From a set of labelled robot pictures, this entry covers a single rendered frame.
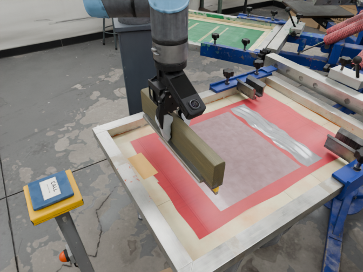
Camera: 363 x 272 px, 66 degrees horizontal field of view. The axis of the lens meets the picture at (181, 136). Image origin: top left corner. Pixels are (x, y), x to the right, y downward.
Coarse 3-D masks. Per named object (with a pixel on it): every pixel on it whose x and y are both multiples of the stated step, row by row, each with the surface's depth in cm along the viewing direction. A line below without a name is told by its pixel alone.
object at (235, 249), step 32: (224, 96) 112; (288, 96) 112; (96, 128) 91; (128, 128) 94; (352, 128) 93; (128, 192) 73; (320, 192) 70; (160, 224) 63; (256, 224) 63; (288, 224) 65; (224, 256) 57
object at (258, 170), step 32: (288, 128) 97; (320, 128) 97; (224, 160) 84; (256, 160) 84; (288, 160) 84; (320, 160) 84; (192, 192) 75; (224, 192) 75; (256, 192) 75; (192, 224) 67; (224, 224) 67
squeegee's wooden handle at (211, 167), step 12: (144, 96) 78; (144, 108) 82; (156, 108) 73; (180, 120) 68; (180, 132) 65; (192, 132) 64; (180, 144) 67; (192, 144) 62; (204, 144) 61; (192, 156) 63; (204, 156) 59; (216, 156) 58; (204, 168) 60; (216, 168) 57; (204, 180) 62; (216, 180) 59
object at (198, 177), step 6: (144, 114) 81; (150, 120) 79; (156, 126) 76; (156, 132) 76; (162, 138) 73; (168, 144) 71; (174, 150) 69; (180, 156) 68; (186, 162) 66; (186, 168) 66; (192, 168) 64; (192, 174) 64; (198, 174) 63; (198, 180) 62
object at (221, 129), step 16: (256, 96) 113; (224, 112) 104; (272, 112) 104; (288, 112) 104; (192, 128) 96; (208, 128) 96; (224, 128) 96; (240, 128) 96; (144, 144) 90; (160, 144) 90; (208, 144) 90; (224, 144) 90; (240, 144) 90; (160, 160) 84; (176, 160) 84; (160, 176) 79
